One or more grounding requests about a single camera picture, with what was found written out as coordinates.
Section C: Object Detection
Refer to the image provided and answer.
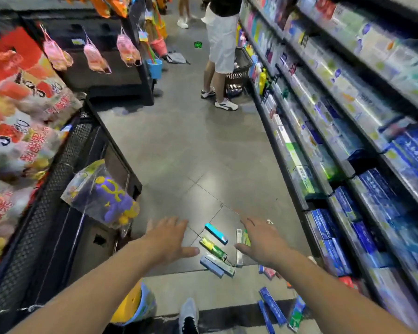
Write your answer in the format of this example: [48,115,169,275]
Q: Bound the person's left hand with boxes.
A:
[140,216,201,267]

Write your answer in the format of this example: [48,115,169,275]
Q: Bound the person's right hand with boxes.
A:
[234,215,294,270]

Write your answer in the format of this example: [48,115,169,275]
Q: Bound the person's right forearm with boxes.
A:
[274,252,410,334]

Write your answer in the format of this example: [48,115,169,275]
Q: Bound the person's left forearm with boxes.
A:
[7,239,161,334]

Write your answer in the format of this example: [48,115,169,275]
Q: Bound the white toothpaste box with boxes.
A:
[236,229,244,268]

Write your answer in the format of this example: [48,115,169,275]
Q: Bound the green yellow toothpaste box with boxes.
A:
[199,237,228,262]

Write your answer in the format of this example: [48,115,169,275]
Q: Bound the grey green toothpaste box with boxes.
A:
[206,253,236,277]

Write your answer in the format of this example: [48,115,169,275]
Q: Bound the grey blue toothpaste box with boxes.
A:
[199,257,225,278]

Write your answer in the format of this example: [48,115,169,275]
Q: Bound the teal toothpaste box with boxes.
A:
[204,223,229,245]

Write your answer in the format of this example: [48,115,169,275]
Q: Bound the dark blue toothpaste box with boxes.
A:
[259,287,287,327]
[257,300,276,334]

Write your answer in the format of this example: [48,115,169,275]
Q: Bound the yellow blue packet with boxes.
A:
[110,282,157,326]

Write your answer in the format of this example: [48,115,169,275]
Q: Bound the green blue toothpaste box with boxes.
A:
[287,295,306,333]

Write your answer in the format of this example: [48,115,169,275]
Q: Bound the black store shelf unit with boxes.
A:
[238,0,418,334]

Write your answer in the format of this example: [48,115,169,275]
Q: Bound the purple toy in plastic bag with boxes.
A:
[61,159,141,230]

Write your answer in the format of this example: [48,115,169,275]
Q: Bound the row of green toothpaste cartons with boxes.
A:
[278,124,323,200]

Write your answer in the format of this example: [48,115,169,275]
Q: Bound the rows of blue toothpaste cartons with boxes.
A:
[306,127,418,279]

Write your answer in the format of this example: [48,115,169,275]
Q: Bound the black mesh display bin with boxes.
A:
[0,99,143,334]

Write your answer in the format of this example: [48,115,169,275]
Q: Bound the black shopping basket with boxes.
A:
[224,47,253,98]

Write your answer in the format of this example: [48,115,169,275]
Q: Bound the row of coloured bottles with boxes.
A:
[236,23,277,98]

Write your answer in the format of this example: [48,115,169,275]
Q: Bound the blue toy bucket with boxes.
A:
[146,59,163,80]

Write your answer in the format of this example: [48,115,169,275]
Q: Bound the black display rack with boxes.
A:
[19,0,156,106]

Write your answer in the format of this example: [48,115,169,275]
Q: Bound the grey bag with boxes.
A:
[163,51,191,65]

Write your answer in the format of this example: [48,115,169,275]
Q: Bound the pink toy bucket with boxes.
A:
[150,37,169,57]

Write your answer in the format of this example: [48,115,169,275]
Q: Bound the pink toy net bag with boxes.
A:
[82,28,112,75]
[39,23,74,72]
[116,27,142,67]

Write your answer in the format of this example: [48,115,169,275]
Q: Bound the pile of red white snack bags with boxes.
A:
[0,27,83,275]

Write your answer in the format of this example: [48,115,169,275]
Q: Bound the rows of white toothpaste cartons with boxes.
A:
[279,0,418,160]

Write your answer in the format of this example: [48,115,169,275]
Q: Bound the row of orange packets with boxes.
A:
[60,0,130,19]

